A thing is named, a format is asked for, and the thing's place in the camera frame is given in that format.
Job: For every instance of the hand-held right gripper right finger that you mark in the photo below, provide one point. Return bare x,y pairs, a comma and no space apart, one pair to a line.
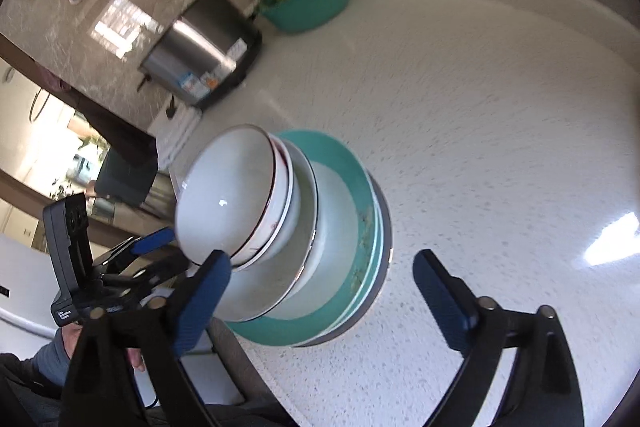
445,302

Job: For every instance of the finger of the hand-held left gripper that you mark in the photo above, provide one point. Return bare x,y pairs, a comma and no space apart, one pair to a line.
155,239
155,272

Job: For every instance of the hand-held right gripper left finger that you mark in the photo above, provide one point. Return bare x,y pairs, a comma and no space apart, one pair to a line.
200,302

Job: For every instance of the white shallow bowl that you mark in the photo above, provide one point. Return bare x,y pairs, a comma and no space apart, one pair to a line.
270,292

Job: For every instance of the plain white bowl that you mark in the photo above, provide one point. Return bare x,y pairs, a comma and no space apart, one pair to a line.
220,187

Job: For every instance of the white plate dark rim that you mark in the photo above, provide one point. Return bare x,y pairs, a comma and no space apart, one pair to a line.
388,237

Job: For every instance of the deep teal floral plate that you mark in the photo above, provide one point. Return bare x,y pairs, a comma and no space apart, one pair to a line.
345,157

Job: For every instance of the person's left forearm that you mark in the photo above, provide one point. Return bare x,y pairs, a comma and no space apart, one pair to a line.
37,357

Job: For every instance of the person's left hand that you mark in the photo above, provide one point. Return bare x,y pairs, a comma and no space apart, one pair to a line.
72,338

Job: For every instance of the dark chair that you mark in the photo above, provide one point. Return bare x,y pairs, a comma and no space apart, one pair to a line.
125,174

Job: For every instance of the folded white cloth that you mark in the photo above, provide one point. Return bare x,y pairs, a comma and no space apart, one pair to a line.
175,132

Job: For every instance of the pink hanging cloth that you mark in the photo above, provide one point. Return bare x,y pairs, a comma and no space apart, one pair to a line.
52,81

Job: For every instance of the steel rice cooker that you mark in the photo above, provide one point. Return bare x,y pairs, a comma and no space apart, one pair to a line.
200,52

